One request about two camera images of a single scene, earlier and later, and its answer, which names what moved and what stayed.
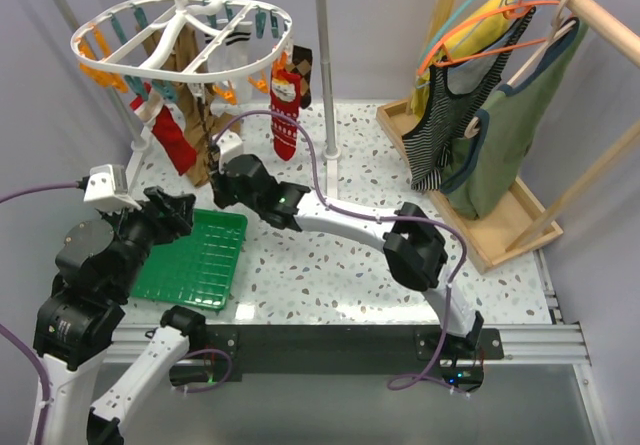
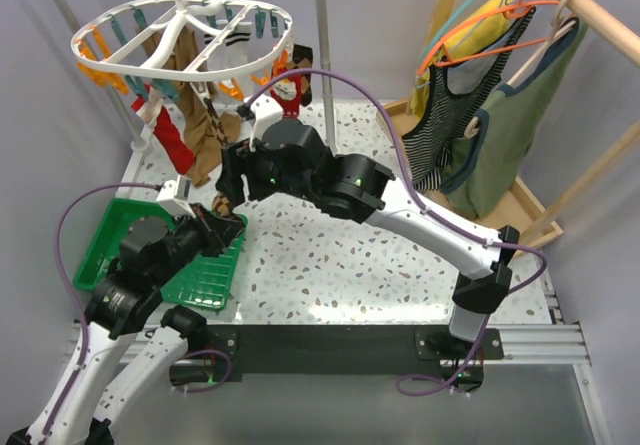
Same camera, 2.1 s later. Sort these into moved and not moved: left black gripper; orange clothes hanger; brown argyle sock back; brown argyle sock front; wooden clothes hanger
Moved: brown argyle sock front; left black gripper
Not moved: brown argyle sock back; wooden clothes hanger; orange clothes hanger
